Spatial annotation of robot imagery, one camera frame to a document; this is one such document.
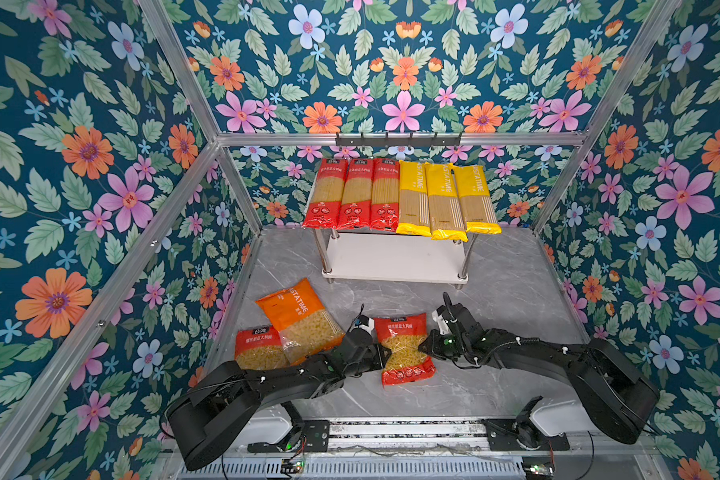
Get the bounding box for red macaroni bag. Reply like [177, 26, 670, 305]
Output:
[234, 326, 288, 371]

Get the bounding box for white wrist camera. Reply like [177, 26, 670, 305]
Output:
[354, 314, 375, 335]
[431, 310, 451, 336]

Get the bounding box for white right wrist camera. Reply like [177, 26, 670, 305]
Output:
[431, 310, 451, 336]

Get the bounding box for red fusilli bag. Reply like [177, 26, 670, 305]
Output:
[375, 313, 436, 386]

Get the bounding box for red spaghetti bag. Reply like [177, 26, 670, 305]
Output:
[370, 159, 400, 231]
[302, 158, 348, 229]
[337, 159, 374, 230]

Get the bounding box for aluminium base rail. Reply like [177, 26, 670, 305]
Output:
[161, 416, 661, 460]

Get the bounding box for white two-tier shelf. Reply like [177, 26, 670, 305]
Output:
[308, 224, 482, 287]

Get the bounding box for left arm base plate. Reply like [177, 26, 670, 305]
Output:
[246, 420, 331, 454]

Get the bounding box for yellow spaghetti bag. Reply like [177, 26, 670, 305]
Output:
[452, 165, 502, 235]
[396, 160, 431, 237]
[425, 163, 468, 242]

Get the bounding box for black hook rail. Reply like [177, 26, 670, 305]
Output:
[334, 132, 462, 149]

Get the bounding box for orange macaroni bag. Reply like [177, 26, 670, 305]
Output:
[256, 278, 344, 364]

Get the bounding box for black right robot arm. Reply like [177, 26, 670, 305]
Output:
[418, 294, 660, 444]

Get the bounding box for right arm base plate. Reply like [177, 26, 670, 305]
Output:
[480, 418, 570, 452]

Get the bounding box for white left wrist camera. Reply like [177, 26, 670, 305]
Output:
[354, 314, 375, 335]

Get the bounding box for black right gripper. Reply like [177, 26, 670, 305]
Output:
[414, 330, 469, 361]

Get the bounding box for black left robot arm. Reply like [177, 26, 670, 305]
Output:
[165, 329, 392, 471]

